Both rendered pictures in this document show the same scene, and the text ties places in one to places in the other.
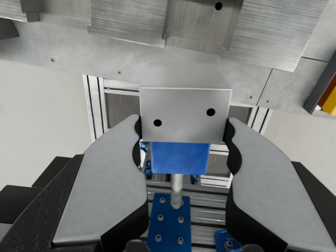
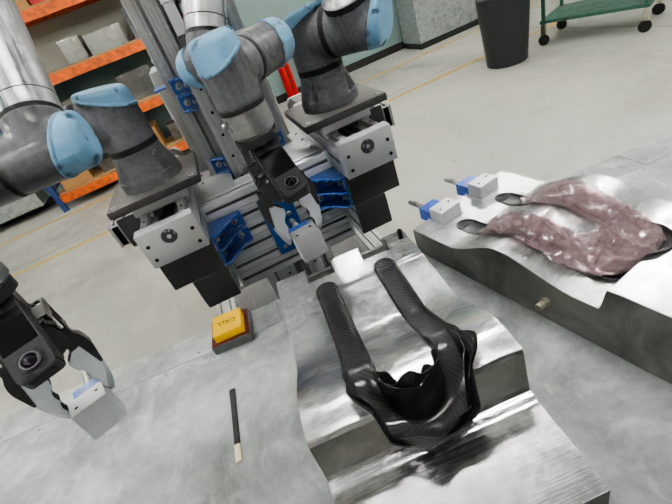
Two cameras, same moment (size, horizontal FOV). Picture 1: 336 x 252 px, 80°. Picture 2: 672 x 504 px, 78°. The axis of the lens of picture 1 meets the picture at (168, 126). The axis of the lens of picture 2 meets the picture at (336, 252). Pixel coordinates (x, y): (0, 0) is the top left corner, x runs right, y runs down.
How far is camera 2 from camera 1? 68 cm
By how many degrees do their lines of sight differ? 25
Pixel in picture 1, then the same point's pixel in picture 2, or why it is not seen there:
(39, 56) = not seen: hidden behind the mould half
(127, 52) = not seen: hidden behind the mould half
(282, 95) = (266, 311)
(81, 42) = not seen: hidden behind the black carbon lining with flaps
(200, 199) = (272, 257)
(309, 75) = (258, 324)
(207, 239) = (256, 231)
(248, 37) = (300, 278)
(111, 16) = (351, 255)
